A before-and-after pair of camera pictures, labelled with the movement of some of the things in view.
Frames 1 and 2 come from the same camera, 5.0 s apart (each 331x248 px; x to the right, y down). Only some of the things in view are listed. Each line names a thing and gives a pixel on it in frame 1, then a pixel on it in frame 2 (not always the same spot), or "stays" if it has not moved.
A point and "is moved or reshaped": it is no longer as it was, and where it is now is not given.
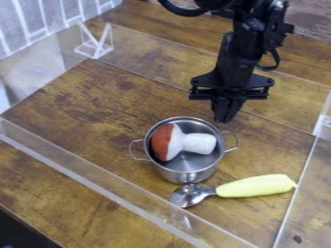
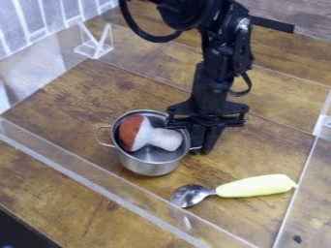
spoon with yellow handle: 274,183 stays
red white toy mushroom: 170,142 is moved or reshaped
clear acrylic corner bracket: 92,47 stays
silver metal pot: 188,168 → 147,162
